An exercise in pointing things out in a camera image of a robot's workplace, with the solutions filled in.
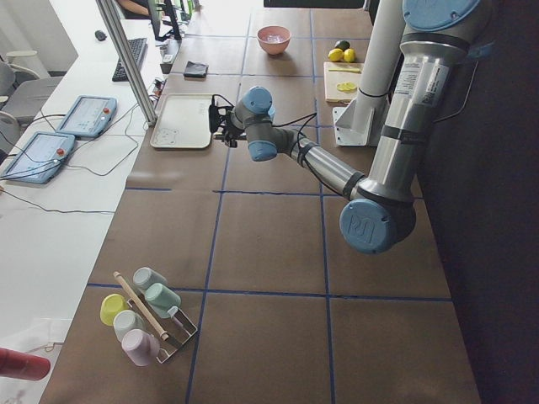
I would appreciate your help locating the cream bear tray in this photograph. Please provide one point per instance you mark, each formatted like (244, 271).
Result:
(183, 122)

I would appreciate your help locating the far teach pendant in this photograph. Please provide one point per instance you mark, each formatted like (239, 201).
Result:
(88, 117)

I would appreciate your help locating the bamboo cutting board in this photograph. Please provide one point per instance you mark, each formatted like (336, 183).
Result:
(331, 79)

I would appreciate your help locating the wooden rack handle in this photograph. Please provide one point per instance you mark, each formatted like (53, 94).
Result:
(162, 333)

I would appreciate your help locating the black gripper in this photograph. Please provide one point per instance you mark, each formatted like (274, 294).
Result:
(230, 133)

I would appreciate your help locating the lower yellow lemon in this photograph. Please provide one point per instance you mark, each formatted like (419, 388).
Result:
(336, 55)

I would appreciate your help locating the red bottle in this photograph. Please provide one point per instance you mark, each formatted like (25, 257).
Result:
(23, 366)

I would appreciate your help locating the grey cup on rack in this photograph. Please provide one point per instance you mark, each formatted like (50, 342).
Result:
(145, 277)

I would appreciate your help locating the yellow lemon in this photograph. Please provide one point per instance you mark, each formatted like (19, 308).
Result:
(336, 55)
(349, 55)

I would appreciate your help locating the yellow cup on rack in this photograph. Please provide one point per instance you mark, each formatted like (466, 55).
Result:
(112, 305)

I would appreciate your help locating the aluminium frame post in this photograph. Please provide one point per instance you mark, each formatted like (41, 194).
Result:
(117, 34)

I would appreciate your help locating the near teach pendant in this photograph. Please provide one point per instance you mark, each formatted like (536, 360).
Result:
(41, 158)

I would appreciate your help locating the pink cup on rack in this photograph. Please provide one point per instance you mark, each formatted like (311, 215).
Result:
(140, 346)

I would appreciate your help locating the lemon slices stack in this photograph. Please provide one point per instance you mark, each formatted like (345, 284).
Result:
(346, 87)

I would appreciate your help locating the office chair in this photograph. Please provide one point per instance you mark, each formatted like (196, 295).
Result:
(23, 91)

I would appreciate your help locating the white cup on rack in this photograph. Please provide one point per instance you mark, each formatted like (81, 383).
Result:
(126, 321)

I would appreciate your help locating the wire cup rack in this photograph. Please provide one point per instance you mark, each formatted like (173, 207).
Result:
(180, 330)

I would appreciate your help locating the upper yellow lemon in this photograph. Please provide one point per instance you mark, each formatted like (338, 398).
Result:
(349, 55)

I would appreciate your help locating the green cup on rack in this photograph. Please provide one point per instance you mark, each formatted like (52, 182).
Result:
(161, 299)

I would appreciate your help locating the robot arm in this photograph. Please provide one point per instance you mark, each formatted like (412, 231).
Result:
(413, 47)

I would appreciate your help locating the yellow plastic knife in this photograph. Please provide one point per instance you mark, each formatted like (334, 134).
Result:
(345, 69)

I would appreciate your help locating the computer mouse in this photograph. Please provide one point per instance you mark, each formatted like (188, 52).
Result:
(100, 35)

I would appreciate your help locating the teach pendant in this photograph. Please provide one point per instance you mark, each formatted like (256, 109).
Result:
(41, 158)
(88, 117)

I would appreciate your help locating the grey folded cloth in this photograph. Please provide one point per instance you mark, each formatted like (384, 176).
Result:
(195, 69)

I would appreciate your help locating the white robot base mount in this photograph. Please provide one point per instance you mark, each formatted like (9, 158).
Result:
(361, 122)

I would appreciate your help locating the pink bowl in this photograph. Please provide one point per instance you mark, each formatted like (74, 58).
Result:
(273, 49)

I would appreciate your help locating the green avocado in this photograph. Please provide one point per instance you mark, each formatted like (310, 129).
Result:
(342, 44)

